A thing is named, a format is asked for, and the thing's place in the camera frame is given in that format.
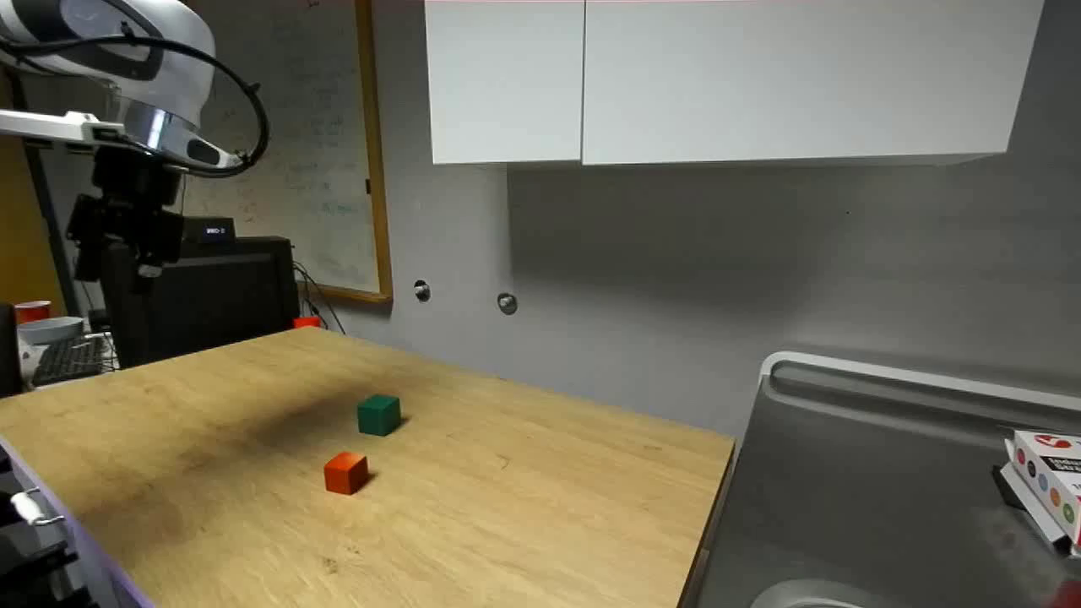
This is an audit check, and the green block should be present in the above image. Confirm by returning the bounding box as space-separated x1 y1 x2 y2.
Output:
356 393 407 438

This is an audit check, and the black keyboard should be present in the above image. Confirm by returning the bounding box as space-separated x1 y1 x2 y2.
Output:
32 336 113 387

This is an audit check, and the white box with coloured dots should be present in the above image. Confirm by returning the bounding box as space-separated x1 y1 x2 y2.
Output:
998 426 1081 560

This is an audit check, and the small black box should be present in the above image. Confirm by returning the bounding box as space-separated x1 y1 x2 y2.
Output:
178 217 239 244

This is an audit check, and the narrow white cabinet door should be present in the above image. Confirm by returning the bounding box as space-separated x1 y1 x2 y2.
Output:
424 0 587 167

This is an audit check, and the white wall cabinet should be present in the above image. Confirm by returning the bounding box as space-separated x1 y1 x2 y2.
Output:
578 0 1048 167

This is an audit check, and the stainless steel sink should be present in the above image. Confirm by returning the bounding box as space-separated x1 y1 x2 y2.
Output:
679 348 1081 608

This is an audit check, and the wood-framed whiteboard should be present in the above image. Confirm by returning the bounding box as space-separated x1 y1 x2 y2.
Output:
176 0 394 311

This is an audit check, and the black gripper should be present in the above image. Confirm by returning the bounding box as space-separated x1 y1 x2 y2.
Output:
64 144 189 271

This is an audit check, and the black computer monitor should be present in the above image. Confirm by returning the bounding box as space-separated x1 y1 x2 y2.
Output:
103 234 303 371

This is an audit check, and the white container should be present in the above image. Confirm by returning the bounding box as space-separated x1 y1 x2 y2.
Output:
17 313 90 351

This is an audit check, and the red box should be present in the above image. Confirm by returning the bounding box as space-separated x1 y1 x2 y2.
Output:
10 297 59 326

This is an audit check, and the orange block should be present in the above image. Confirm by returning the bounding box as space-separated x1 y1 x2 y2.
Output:
322 448 373 495

